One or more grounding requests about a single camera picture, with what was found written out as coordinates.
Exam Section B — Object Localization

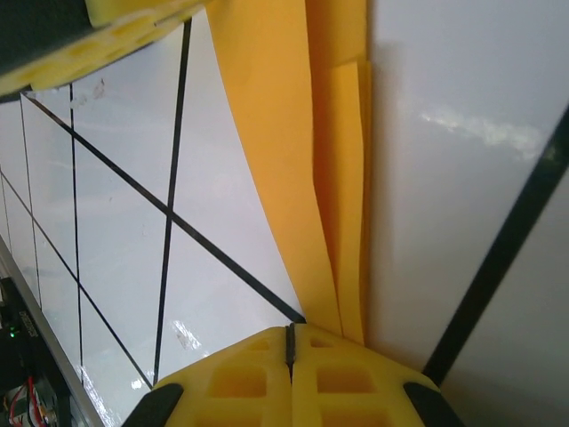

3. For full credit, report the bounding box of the orange square paper sheet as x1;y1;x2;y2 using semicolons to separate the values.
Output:
207;0;375;349

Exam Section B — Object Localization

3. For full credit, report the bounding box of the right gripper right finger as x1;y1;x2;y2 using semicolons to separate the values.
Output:
291;323;466;427

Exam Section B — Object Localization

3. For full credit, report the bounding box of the long aluminium mounting rail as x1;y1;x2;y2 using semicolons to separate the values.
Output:
0;233;108;427

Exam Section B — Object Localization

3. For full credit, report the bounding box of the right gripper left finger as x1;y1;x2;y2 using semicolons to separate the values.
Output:
127;326;293;427

